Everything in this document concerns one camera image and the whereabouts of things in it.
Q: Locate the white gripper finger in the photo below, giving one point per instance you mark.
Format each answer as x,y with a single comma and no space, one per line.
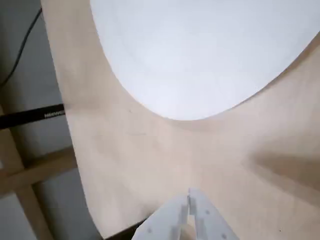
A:
165,222
207,222

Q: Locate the white paper plate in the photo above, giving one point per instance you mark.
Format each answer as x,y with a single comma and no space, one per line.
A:
200,50

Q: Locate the black bar with white lettering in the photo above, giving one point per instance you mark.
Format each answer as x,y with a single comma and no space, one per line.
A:
25,118

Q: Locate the light wooden frame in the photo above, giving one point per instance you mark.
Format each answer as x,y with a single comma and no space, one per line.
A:
22,175

